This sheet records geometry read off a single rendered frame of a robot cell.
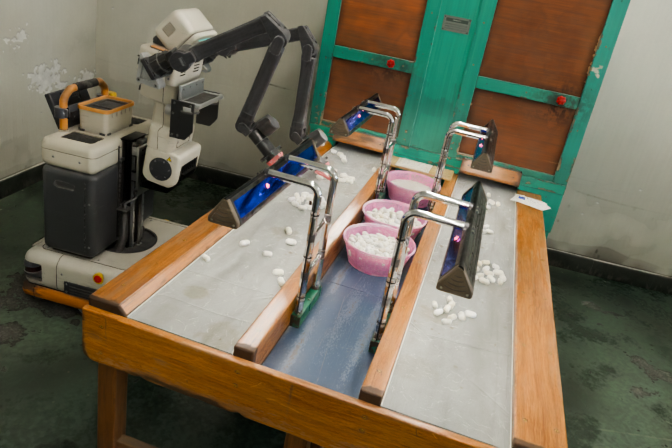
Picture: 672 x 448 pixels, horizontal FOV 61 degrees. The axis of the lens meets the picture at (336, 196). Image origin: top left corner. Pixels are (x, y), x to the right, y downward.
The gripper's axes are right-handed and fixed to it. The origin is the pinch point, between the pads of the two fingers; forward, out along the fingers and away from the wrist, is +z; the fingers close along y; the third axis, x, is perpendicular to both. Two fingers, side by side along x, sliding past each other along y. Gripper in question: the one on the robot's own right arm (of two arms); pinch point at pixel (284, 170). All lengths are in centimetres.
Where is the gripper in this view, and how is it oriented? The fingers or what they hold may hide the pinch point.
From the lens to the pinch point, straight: 231.2
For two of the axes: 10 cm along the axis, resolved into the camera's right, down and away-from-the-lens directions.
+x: -7.4, 5.3, 4.2
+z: 6.1, 7.8, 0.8
